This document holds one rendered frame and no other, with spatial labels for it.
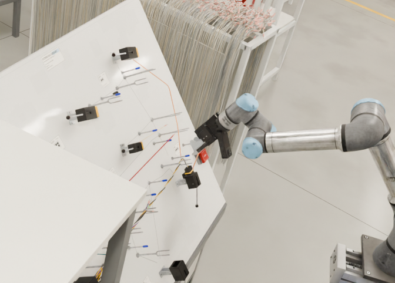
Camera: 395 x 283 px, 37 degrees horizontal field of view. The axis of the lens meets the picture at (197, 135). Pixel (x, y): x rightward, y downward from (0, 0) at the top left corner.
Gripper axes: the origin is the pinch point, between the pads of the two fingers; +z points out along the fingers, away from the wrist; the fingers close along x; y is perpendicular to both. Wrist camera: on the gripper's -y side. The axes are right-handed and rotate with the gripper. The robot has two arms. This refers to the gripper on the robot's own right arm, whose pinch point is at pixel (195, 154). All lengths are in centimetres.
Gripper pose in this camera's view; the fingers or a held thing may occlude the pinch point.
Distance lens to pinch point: 237.9
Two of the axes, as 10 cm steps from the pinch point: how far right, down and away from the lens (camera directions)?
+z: -6.3, 5.4, 5.5
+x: -4.4, 3.3, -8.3
